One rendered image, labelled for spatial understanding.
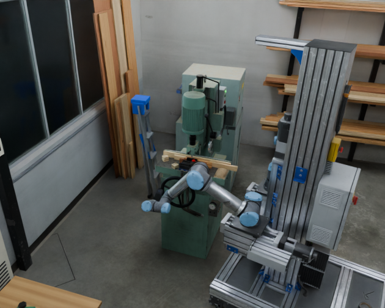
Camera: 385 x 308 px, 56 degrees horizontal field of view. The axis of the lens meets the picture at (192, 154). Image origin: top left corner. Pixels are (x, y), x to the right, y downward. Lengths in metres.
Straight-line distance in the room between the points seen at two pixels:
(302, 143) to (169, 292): 1.67
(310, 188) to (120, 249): 1.91
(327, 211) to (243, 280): 0.96
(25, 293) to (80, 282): 0.78
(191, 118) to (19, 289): 1.66
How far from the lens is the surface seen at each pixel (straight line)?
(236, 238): 2.67
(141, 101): 3.70
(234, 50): 5.03
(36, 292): 2.66
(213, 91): 2.98
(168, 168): 2.99
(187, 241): 3.38
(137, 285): 3.26
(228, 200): 2.33
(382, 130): 5.05
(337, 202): 2.43
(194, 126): 2.84
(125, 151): 4.40
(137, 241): 3.64
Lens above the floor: 2.44
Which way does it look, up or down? 29 degrees down
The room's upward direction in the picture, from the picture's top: 2 degrees clockwise
